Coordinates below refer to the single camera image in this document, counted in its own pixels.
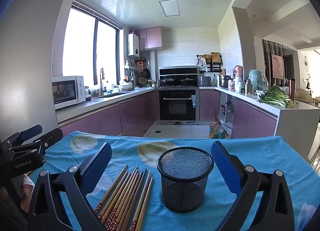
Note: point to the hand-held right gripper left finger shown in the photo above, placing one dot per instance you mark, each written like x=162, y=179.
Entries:
x=100, y=163

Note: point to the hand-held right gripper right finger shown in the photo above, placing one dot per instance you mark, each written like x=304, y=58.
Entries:
x=223, y=166

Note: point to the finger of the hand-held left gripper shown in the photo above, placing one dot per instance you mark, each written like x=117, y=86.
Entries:
x=51, y=137
x=30, y=132

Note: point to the bunch of wooden chopsticks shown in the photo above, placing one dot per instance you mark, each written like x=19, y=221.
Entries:
x=125, y=196

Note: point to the black mesh utensil holder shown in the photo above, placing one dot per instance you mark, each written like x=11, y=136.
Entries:
x=185, y=186

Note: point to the person's left hand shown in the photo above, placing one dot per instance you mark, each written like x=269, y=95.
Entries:
x=26, y=193

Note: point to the white plastic bag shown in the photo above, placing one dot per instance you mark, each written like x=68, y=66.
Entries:
x=227, y=128

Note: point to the blue floral tablecloth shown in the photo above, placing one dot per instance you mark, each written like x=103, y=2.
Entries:
x=262, y=151

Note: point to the white microwave oven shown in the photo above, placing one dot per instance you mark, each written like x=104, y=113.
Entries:
x=67, y=92

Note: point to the white kitchen countertop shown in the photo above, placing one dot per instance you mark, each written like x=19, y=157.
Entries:
x=105, y=101

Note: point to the grey refrigerator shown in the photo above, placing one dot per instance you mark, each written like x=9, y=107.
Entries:
x=30, y=58

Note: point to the black built-in oven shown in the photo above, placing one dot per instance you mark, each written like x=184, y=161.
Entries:
x=177, y=107

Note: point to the metal kitchen faucet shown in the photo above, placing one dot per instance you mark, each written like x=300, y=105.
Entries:
x=102, y=81

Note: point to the white casserole pot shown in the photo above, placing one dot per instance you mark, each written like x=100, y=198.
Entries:
x=125, y=86

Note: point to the steel thermos bottle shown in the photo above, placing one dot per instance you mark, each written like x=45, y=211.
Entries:
x=247, y=87

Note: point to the white jar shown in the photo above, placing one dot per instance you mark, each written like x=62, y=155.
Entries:
x=240, y=84

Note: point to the steel stockpot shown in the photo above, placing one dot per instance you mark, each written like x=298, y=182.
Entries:
x=224, y=81

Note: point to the leafy green vegetables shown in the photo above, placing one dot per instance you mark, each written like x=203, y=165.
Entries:
x=275, y=97

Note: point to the mint green air fryer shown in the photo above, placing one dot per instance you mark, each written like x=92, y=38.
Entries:
x=256, y=79

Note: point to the brown bowl stack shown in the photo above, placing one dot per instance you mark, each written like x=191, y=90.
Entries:
x=142, y=81

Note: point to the black lidded pot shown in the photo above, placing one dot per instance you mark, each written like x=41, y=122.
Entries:
x=187, y=80
x=167, y=80

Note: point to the pink electric kettle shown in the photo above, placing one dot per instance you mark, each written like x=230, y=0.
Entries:
x=238, y=71

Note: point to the dark-framed kitchen window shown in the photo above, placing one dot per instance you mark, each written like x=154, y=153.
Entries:
x=80, y=43

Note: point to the black frying pan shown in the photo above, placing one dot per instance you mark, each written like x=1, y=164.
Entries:
x=146, y=73

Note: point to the black integrated stove hood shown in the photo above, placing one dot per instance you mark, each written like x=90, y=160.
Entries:
x=178, y=71

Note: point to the square ceiling light panel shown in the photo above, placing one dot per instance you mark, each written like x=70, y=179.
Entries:
x=169, y=7

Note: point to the black wall storage rack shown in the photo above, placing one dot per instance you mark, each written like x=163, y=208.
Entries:
x=212, y=62

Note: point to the pink wall painting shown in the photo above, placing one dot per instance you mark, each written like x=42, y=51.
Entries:
x=278, y=66

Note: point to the white wall water heater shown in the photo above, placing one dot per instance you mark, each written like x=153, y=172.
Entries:
x=133, y=44

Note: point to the pink wall cabinet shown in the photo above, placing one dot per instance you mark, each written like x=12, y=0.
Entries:
x=150, y=38

